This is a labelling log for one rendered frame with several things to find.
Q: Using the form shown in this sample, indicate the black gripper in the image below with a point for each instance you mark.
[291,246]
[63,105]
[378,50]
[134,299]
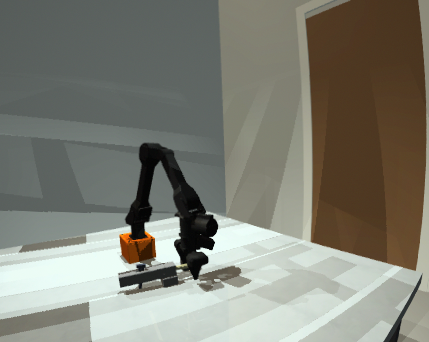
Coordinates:
[186,248]

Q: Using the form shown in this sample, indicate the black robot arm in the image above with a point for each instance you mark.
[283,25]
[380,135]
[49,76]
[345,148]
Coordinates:
[184,196]

